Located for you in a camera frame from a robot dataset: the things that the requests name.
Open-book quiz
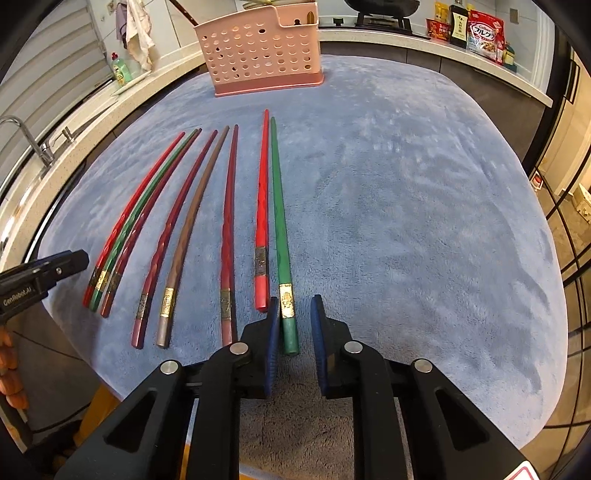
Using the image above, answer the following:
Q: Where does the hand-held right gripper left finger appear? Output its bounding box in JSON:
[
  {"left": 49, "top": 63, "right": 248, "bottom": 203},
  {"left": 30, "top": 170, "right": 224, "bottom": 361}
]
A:
[{"left": 53, "top": 296, "right": 281, "bottom": 480}]

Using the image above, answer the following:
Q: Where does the black framed glass door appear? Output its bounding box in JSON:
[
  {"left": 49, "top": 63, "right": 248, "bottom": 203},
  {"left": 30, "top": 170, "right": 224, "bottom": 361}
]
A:
[{"left": 522, "top": 41, "right": 591, "bottom": 462}]

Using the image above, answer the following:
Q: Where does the pink perforated utensil holder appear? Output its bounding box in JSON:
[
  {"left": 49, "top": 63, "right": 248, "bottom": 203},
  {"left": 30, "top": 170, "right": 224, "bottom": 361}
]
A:
[{"left": 194, "top": 2, "right": 325, "bottom": 98}]

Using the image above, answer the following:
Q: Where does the dark soy sauce bottle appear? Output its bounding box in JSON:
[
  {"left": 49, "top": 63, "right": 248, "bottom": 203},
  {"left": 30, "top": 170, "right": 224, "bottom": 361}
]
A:
[{"left": 449, "top": 6, "right": 470, "bottom": 49}]

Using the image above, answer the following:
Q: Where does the dark red chopstick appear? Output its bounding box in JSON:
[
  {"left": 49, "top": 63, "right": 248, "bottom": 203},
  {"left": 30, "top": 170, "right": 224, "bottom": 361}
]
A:
[
  {"left": 220, "top": 124, "right": 239, "bottom": 348},
  {"left": 131, "top": 130, "right": 218, "bottom": 349},
  {"left": 100, "top": 128, "right": 203, "bottom": 318}
]

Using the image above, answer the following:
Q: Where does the black gas stove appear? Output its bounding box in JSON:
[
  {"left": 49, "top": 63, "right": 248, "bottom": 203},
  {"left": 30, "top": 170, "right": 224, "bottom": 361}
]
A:
[{"left": 355, "top": 13, "right": 415, "bottom": 34}]

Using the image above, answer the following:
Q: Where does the green chopstick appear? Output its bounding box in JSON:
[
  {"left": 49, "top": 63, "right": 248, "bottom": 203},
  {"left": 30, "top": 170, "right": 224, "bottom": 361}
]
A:
[
  {"left": 90, "top": 130, "right": 198, "bottom": 313},
  {"left": 270, "top": 117, "right": 299, "bottom": 356}
]

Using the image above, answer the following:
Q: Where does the white window blind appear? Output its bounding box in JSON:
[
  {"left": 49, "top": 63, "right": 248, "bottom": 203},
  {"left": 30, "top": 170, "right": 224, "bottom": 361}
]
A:
[{"left": 0, "top": 0, "right": 103, "bottom": 185}]

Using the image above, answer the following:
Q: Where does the brown chopstick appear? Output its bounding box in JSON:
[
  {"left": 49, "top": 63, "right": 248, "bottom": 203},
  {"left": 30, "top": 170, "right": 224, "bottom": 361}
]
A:
[{"left": 156, "top": 126, "right": 230, "bottom": 348}]

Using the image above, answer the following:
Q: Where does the person's left hand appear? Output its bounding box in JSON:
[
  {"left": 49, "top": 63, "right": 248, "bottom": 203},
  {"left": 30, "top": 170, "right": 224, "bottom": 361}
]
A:
[{"left": 0, "top": 329, "right": 29, "bottom": 411}]

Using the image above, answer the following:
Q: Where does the purple hanging cloth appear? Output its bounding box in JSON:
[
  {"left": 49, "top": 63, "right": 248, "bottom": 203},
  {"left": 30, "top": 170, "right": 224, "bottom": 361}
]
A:
[{"left": 113, "top": 2, "right": 130, "bottom": 43}]

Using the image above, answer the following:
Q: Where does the red and white cereal bag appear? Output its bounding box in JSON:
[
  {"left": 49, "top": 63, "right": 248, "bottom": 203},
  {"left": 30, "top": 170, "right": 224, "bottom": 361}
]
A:
[{"left": 466, "top": 10, "right": 505, "bottom": 62}]

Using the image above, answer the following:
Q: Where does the green dish soap bottle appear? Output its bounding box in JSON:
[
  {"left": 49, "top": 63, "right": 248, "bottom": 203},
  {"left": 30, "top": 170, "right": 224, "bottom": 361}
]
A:
[{"left": 112, "top": 52, "right": 134, "bottom": 86}]

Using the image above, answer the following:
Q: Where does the white hanging towel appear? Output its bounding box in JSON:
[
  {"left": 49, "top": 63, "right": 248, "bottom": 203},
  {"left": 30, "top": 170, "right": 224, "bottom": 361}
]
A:
[{"left": 126, "top": 0, "right": 156, "bottom": 71}]

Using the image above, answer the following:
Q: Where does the chrome kitchen faucet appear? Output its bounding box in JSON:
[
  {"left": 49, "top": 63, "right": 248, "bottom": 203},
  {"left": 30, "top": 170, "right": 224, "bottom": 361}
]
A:
[{"left": 0, "top": 116, "right": 56, "bottom": 168}]

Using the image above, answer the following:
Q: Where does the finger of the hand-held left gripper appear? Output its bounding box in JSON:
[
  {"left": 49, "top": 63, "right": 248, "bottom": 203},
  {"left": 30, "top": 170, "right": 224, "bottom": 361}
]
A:
[{"left": 28, "top": 249, "right": 90, "bottom": 297}]

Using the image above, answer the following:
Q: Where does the yellow table base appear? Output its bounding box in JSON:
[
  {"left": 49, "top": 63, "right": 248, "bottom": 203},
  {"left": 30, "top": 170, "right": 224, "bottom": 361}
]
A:
[{"left": 76, "top": 383, "right": 126, "bottom": 446}]

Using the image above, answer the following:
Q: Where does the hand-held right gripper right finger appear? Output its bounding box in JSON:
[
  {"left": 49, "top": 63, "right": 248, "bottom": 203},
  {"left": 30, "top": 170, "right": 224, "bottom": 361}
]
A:
[{"left": 310, "top": 294, "right": 532, "bottom": 480}]

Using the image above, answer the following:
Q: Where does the blue fleece blanket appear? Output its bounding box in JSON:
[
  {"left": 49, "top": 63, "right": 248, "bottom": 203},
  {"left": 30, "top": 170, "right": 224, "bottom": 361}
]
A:
[{"left": 39, "top": 54, "right": 568, "bottom": 450}]

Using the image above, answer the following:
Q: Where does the black wok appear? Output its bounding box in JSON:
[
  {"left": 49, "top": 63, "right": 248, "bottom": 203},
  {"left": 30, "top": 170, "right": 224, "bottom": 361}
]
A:
[{"left": 344, "top": 0, "right": 422, "bottom": 15}]

